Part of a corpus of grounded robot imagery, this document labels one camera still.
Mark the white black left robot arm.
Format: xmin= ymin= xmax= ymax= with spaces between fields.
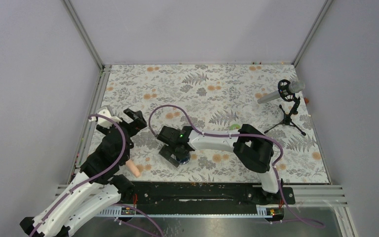
xmin=20 ymin=106 xmax=147 ymax=237

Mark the green pill bottle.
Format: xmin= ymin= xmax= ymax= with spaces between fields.
xmin=229 ymin=124 xmax=241 ymax=130

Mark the floral patterned table mat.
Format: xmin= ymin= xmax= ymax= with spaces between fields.
xmin=79 ymin=64 xmax=331 ymax=185

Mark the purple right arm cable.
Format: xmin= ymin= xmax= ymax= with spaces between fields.
xmin=148 ymin=104 xmax=325 ymax=229

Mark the black microphone tripod stand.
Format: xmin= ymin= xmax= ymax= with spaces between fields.
xmin=264 ymin=97 xmax=306 ymax=136

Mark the silver microphone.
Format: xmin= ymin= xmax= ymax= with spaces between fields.
xmin=258 ymin=79 xmax=305 ymax=104

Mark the aluminium rail frame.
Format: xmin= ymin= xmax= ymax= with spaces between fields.
xmin=47 ymin=185 xmax=349 ymax=218

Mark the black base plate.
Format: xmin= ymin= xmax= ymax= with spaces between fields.
xmin=119 ymin=181 xmax=296 ymax=215

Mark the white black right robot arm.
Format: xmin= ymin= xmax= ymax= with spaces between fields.
xmin=155 ymin=124 xmax=283 ymax=203

